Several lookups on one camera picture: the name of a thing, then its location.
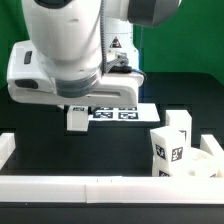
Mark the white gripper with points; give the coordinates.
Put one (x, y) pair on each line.
(113, 90)

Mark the white marker sheet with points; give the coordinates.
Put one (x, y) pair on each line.
(143, 112)

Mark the white right fence bar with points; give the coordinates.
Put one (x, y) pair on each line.
(209, 144)

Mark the white fence bar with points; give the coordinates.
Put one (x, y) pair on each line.
(7, 146)
(209, 144)
(71, 189)

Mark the white left fence bar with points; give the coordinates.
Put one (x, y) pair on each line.
(7, 146)

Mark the white front fence bar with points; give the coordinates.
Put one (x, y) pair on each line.
(71, 189)

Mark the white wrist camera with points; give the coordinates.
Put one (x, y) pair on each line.
(23, 70)

